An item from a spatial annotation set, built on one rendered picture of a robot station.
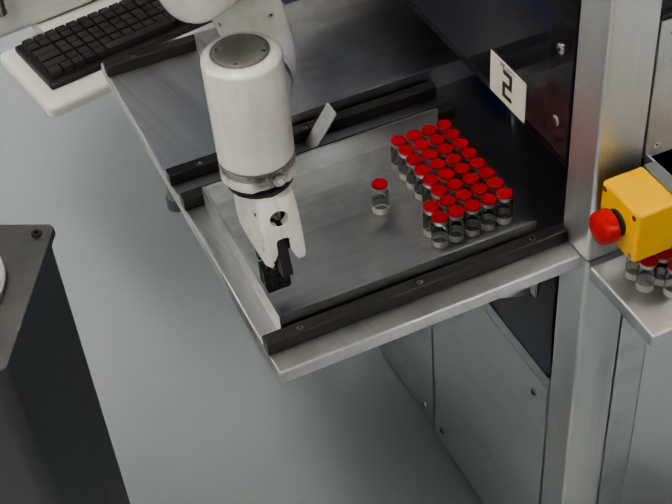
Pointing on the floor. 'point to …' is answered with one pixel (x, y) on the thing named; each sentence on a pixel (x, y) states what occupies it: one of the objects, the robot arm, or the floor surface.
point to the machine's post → (631, 112)
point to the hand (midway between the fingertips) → (274, 273)
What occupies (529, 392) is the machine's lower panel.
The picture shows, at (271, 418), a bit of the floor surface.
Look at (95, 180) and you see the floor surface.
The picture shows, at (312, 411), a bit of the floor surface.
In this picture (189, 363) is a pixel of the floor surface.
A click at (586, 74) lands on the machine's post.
